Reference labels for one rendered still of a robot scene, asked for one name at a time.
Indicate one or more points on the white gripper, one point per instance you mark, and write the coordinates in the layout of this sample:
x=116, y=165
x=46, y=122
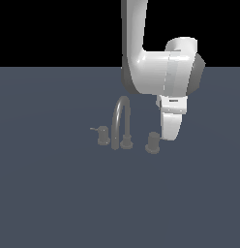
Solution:
x=172, y=124

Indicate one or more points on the grey arched faucet spout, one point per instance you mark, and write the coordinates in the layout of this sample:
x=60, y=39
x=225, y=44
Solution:
x=120, y=122

